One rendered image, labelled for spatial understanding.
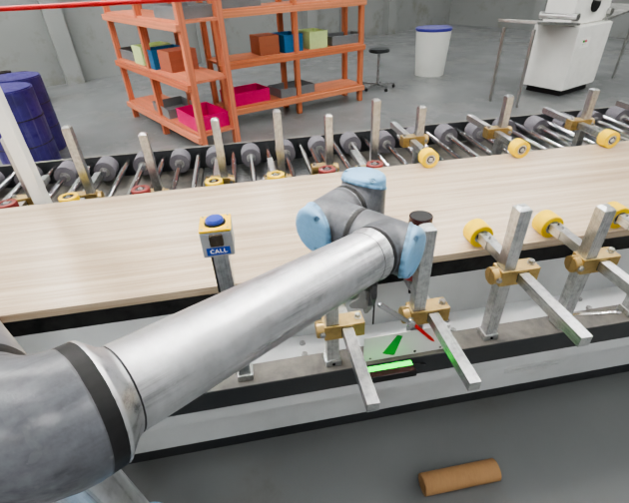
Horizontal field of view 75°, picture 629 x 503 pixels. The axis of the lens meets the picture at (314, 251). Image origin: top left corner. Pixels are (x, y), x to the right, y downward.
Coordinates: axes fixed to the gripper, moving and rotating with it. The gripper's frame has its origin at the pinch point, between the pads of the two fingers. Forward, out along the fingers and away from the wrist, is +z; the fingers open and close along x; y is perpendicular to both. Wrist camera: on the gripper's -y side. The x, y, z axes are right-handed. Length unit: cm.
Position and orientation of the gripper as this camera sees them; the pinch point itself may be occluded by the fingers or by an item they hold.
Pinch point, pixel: (367, 307)
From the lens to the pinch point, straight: 105.3
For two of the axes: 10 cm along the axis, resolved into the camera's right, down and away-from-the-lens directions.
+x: 1.7, 5.5, -8.1
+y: -9.8, 1.3, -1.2
